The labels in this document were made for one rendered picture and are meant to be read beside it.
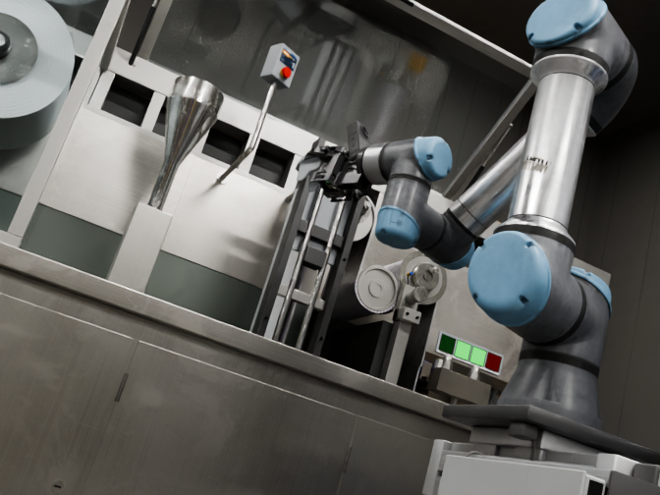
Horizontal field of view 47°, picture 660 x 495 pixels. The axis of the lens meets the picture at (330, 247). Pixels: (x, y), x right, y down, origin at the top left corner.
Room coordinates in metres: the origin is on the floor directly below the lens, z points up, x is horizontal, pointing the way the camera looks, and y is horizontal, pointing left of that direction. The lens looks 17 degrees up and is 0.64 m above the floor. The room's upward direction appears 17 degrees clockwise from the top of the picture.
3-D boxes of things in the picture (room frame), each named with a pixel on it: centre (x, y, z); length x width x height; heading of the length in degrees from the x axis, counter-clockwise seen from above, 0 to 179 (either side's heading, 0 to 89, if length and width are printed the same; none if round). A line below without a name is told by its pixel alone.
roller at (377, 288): (2.05, -0.11, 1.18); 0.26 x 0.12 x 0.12; 19
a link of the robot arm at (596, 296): (1.10, -0.37, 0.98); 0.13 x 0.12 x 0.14; 133
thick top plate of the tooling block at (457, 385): (2.18, -0.38, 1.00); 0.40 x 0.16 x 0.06; 19
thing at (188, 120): (1.84, 0.45, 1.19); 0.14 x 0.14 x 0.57
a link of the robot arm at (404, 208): (1.22, -0.11, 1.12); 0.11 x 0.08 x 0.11; 133
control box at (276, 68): (1.82, 0.26, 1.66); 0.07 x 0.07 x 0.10; 45
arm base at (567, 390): (1.11, -0.38, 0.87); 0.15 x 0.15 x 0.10
